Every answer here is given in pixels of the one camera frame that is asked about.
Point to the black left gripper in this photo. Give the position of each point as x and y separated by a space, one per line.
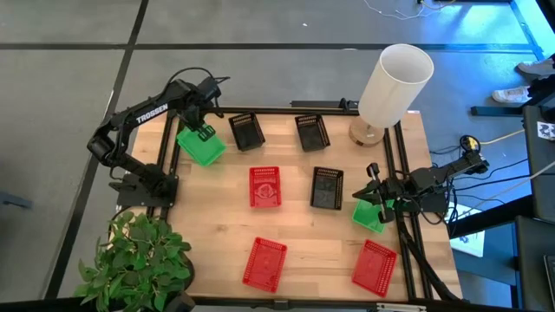
191 113

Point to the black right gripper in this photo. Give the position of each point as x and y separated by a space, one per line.
392 190

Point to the green plastic basket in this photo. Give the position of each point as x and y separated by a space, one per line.
366 217
201 151

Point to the black plastic basket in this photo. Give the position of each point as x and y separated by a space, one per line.
313 136
247 136
326 190

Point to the red plastic basket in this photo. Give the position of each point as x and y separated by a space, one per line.
264 264
264 190
374 268

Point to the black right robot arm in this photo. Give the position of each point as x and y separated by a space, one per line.
433 175

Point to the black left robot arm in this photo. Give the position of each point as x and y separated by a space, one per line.
147 113

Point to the white shade wooden base lamp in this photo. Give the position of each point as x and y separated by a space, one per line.
394 86

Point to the white paper blue print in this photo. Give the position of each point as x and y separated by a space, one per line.
470 242

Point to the black plant pot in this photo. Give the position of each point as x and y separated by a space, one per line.
191 274

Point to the black desk foot bar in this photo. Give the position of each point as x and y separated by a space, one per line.
496 111

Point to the green leafy plant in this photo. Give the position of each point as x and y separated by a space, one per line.
134 264

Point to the black desk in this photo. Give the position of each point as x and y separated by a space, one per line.
535 264
542 173

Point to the person's shoe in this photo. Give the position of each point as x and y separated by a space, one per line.
535 68
511 94

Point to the white marker tag paper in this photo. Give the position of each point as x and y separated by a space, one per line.
546 130

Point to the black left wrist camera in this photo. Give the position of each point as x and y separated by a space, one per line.
210 89

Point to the black aluminium table frame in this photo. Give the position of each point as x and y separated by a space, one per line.
282 110

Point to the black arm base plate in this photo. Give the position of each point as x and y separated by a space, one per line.
130 197

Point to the silver metal bracket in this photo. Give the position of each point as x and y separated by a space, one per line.
401 307

